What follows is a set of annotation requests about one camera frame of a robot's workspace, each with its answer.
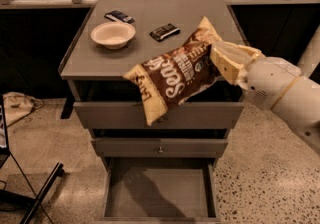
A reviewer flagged blue snack bar wrapper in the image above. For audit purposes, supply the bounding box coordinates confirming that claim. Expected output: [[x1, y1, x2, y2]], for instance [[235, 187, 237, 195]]
[[104, 10, 135, 24]]

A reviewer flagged grey drawer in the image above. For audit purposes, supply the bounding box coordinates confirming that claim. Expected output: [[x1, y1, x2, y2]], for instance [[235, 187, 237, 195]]
[[73, 102, 243, 129], [94, 158, 222, 224], [92, 138, 228, 158]]

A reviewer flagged brown chip bag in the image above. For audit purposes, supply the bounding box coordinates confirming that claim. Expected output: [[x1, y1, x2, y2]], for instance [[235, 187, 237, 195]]
[[124, 17, 221, 126]]

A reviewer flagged grey middle drawer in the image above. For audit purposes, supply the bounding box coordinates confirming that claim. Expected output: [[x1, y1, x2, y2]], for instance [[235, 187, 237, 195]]
[[92, 138, 228, 158]]

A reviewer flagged beige cloth bag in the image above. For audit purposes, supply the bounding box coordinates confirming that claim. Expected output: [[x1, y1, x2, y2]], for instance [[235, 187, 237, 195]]
[[3, 92, 44, 126]]

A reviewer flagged black snack bar wrapper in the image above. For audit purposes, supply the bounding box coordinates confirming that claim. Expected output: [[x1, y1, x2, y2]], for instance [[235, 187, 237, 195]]
[[149, 23, 180, 42]]

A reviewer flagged grey bottom drawer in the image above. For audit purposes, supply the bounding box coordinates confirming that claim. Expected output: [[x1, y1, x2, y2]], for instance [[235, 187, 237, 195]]
[[94, 158, 222, 224]]

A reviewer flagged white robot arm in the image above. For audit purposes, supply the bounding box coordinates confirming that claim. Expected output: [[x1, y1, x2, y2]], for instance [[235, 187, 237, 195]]
[[210, 41, 320, 153]]

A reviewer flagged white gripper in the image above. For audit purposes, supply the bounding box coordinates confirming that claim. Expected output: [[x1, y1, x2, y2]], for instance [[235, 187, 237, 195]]
[[210, 41, 302, 110]]

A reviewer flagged white bowl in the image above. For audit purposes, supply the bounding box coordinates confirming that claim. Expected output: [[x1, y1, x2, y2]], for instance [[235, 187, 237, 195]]
[[91, 22, 136, 50]]

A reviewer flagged grey top drawer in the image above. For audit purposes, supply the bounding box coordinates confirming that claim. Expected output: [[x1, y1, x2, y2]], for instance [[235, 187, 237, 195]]
[[73, 102, 243, 129]]

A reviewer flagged white diagonal post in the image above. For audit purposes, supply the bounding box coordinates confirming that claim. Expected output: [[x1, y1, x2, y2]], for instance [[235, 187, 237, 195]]
[[298, 25, 320, 77]]

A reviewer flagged grey drawer cabinet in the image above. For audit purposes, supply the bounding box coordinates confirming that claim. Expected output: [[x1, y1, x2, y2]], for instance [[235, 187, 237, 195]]
[[58, 0, 263, 224]]

